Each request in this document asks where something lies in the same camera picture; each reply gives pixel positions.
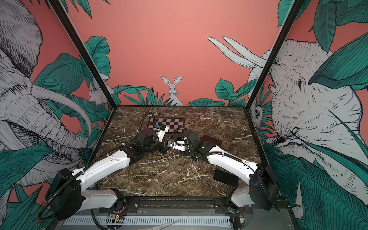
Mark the purple smartphone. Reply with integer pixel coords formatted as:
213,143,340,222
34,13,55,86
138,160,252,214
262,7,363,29
213,169,239,188

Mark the dark chessboard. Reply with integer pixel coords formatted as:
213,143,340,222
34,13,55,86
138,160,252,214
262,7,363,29
155,117,185,133

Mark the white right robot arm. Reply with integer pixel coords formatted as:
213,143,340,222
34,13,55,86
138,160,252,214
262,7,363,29
173,129,280,210

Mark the black corner frame post left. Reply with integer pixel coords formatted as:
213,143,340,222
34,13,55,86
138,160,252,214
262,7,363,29
49,0,117,110

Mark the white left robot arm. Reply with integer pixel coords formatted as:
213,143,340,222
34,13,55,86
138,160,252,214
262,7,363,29
36,124,169,222

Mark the black corner frame post right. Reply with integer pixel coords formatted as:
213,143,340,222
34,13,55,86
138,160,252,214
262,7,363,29
245,0,304,112

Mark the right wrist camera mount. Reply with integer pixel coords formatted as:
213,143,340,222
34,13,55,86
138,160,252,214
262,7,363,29
167,140,186,152

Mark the white slotted cable duct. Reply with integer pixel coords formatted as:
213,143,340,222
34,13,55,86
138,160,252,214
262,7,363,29
63,215,232,227

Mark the black smartphone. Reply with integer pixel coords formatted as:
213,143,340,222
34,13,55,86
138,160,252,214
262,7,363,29
201,135,222,147

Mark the black corner frame post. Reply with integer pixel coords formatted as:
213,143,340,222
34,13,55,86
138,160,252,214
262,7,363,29
245,0,304,112
49,0,117,110

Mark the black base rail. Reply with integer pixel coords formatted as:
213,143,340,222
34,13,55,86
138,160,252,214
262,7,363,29
98,196,250,215

